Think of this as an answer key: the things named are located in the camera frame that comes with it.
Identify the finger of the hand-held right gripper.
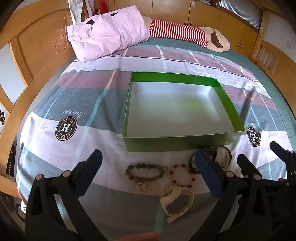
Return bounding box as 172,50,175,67
269,140,296,186
237,153,266,183

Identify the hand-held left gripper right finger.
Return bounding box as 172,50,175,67
189,150,273,241

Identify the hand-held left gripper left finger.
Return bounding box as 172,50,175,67
24,149,109,241

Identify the black bangle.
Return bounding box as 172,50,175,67
189,153,202,174

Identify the black wristwatch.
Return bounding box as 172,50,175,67
203,146,219,163

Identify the pink bead bracelet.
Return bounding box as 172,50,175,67
169,163,196,189

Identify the cream wristwatch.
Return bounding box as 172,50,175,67
160,186,195,223

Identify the green cardboard box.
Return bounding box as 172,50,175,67
122,71,246,152

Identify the dark bead bracelet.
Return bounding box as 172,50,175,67
125,163,170,183

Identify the person's left hand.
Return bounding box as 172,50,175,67
114,232,161,241

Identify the silver bangle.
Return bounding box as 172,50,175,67
215,145,232,168

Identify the yellow charm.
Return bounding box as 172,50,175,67
134,182,147,193

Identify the plaid printed bed sheet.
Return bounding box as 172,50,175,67
17,44,279,235

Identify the black device with lights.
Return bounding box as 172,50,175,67
6,139,20,178

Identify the wooden footboard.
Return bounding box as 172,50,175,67
251,35,296,79

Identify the wooden headboard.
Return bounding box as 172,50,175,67
0,0,79,195

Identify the pink pillow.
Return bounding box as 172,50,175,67
67,5,151,62

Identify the striped plush toy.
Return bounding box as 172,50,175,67
143,17,231,53

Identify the wooden wardrobe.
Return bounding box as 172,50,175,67
148,0,262,55

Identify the hanging white cloth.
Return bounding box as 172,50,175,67
69,0,94,24

